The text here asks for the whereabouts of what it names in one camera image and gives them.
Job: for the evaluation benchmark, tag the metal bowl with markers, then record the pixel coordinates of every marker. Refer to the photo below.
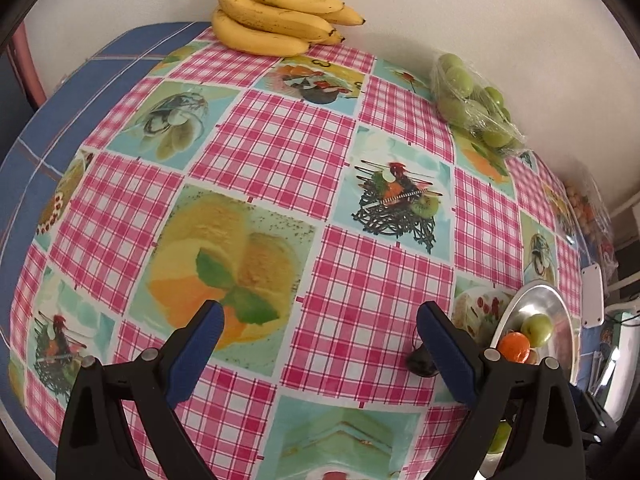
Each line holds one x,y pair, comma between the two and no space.
555,305

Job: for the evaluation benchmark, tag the pink chair frame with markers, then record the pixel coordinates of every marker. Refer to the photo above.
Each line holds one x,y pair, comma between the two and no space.
27,65

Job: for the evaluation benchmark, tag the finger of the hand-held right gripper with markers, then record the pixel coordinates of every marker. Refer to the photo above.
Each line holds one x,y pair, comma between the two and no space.
420,362

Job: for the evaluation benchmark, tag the orange tangerine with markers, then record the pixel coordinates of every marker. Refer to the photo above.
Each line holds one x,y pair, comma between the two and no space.
515,347

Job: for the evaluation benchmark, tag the white plastic device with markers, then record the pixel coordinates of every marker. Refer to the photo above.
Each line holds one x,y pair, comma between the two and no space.
594,295

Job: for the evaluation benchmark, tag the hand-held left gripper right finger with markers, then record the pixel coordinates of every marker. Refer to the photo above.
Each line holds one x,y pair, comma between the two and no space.
450,355

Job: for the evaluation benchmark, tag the clear bag of snacks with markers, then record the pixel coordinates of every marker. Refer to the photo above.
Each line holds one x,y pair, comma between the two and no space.
585,205

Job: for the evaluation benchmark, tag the single green plum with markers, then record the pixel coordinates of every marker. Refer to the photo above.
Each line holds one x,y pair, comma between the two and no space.
537,330

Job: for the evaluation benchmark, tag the pink checked printed tablecloth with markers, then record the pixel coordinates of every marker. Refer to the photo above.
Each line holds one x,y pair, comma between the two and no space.
310,125

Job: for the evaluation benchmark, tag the clear bag of green plums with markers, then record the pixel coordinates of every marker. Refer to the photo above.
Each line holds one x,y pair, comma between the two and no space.
460,80

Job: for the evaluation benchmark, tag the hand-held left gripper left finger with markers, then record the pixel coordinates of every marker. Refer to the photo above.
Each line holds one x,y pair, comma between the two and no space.
200,340

